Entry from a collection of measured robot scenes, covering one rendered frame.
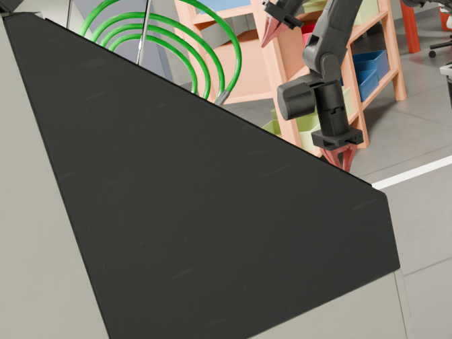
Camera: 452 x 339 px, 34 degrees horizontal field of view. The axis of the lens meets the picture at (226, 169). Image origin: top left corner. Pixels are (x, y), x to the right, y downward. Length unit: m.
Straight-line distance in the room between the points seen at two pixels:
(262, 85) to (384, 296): 2.41
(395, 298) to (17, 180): 0.77
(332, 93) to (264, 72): 2.32
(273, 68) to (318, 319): 2.40
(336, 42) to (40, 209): 0.64
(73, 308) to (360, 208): 0.56
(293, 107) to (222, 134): 0.23
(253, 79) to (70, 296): 2.68
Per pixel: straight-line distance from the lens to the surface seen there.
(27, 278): 1.24
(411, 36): 7.29
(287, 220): 1.36
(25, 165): 1.19
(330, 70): 1.45
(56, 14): 1.89
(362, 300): 1.50
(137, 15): 1.65
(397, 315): 1.56
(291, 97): 1.46
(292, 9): 1.79
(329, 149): 1.50
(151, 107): 1.22
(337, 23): 1.46
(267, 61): 3.74
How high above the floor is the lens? 1.49
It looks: 17 degrees down
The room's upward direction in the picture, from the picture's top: 15 degrees counter-clockwise
